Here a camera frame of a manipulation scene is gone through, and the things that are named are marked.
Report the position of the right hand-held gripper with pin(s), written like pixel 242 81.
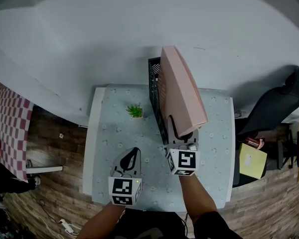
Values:
pixel 185 160

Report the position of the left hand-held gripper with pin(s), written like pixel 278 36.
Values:
pixel 124 189

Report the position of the pink folder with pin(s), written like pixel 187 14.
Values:
pixel 179 96

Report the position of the black mesh file holder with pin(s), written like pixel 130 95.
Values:
pixel 154 101

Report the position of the person's right forearm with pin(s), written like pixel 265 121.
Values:
pixel 198 198

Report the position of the person's left forearm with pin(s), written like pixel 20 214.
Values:
pixel 99 223

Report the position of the pale floral tablecloth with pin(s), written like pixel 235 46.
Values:
pixel 214 146

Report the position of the white table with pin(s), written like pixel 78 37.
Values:
pixel 87 158

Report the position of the small green potted plant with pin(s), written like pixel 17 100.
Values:
pixel 135 111

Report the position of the person's black clothing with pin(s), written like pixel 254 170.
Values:
pixel 152 223

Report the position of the pink bag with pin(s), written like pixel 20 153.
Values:
pixel 255 143

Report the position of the white power strip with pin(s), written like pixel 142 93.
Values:
pixel 66 225

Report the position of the black high-back office chair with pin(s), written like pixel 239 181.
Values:
pixel 271 108

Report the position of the red checked tablecloth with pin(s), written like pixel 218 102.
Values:
pixel 12 126

